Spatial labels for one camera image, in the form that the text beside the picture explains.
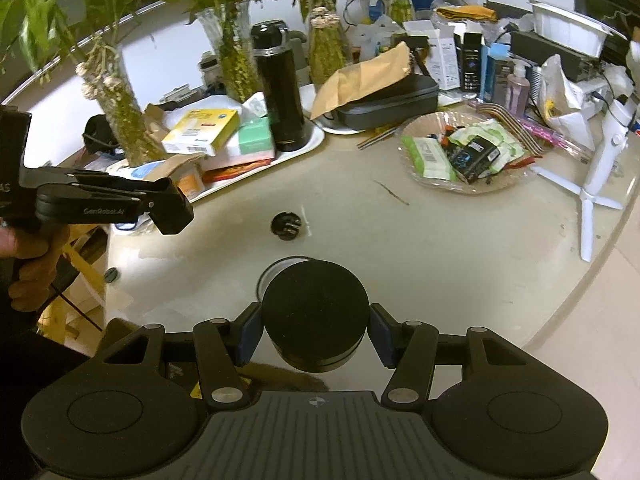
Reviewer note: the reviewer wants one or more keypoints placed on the black case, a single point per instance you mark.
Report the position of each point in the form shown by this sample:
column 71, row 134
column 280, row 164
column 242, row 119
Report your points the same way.
column 390, row 102

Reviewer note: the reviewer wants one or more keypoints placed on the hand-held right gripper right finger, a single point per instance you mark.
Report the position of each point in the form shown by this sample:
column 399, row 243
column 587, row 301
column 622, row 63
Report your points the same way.
column 385, row 337

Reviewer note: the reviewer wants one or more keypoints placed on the person's left hand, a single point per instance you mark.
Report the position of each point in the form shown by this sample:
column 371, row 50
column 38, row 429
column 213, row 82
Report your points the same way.
column 30, row 272

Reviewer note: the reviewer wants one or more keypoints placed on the white carton box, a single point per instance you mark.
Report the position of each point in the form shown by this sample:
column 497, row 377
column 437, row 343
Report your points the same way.
column 444, row 57

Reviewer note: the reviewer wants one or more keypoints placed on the white gimbal tripod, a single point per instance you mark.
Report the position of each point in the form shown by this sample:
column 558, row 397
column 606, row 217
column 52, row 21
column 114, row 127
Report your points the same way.
column 602, row 160

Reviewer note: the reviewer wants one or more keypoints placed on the red flat packet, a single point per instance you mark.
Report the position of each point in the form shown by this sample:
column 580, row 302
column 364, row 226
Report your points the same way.
column 235, row 170

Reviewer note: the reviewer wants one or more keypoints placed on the white plastic bowl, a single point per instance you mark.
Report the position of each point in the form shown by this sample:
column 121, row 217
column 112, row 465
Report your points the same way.
column 570, row 30

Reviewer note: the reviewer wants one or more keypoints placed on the black thermos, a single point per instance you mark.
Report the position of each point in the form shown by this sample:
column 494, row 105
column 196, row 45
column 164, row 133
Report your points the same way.
column 280, row 90

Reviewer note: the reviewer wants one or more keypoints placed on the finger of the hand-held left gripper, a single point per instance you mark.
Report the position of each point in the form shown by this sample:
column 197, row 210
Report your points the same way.
column 125, row 182
column 170, row 210

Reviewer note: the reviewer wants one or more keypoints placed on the green tissue box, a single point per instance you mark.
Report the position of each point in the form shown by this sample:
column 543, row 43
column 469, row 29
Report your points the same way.
column 257, row 137

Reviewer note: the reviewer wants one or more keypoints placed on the pink pump bottle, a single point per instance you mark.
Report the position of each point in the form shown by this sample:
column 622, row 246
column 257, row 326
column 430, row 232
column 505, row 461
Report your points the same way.
column 519, row 90

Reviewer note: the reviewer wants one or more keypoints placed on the black snack packet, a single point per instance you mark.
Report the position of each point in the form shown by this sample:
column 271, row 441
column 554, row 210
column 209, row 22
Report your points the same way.
column 472, row 157

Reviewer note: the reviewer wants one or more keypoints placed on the black carton box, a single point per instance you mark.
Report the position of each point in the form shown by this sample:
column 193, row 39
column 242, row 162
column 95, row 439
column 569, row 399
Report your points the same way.
column 471, row 62

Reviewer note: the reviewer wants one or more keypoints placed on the long black device box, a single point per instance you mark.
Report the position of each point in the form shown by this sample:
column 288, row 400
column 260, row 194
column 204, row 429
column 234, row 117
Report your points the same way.
column 535, row 45

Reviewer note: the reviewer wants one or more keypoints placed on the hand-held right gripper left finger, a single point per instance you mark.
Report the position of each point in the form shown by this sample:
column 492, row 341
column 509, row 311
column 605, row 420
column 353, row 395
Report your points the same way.
column 247, row 335

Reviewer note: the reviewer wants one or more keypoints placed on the blue box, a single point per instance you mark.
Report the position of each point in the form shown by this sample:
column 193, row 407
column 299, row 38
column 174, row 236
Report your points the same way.
column 495, row 72

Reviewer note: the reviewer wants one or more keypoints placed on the black cylinder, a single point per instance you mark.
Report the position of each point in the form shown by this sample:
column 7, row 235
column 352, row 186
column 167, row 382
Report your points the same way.
column 315, row 305

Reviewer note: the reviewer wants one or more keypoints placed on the orange packet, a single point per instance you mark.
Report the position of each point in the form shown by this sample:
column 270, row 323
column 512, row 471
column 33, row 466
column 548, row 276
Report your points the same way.
column 190, row 182

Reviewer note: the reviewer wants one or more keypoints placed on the yellow box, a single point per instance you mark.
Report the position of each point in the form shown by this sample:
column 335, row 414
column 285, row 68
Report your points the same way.
column 200, row 132

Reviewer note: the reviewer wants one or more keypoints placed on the small black knob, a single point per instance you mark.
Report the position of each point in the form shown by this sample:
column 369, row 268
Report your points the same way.
column 111, row 275

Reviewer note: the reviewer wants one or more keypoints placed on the brown paper envelope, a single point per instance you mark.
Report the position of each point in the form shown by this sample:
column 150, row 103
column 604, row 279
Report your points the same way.
column 360, row 80

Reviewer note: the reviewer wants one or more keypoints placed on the yellow cloth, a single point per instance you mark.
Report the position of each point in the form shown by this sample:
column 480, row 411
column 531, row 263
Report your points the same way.
column 467, row 12

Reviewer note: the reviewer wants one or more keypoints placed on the white plastic bag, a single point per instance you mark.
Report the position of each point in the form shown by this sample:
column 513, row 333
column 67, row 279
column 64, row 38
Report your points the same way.
column 565, row 100

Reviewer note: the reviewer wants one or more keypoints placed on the white tray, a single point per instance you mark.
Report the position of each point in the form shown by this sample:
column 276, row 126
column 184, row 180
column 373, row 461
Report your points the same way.
column 312, row 140

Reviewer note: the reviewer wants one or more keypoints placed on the pair of chopsticks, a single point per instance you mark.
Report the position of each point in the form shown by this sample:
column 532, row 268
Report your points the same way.
column 380, row 137

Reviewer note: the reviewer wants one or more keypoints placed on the bundle of metal straws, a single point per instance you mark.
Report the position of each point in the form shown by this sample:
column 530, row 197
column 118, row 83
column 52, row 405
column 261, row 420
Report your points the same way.
column 515, row 127

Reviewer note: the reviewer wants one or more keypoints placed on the glass bowl of snacks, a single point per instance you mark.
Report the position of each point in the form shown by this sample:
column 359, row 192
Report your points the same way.
column 415, row 180

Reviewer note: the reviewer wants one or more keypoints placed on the thin wooden stick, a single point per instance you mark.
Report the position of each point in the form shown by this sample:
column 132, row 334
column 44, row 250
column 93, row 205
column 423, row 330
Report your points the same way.
column 392, row 194

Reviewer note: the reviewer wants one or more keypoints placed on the green wipe packet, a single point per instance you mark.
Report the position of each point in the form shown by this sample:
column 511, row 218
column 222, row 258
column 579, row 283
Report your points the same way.
column 427, row 157

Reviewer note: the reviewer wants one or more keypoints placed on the white blue tube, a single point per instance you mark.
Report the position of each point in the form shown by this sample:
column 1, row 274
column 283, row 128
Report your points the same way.
column 142, row 171

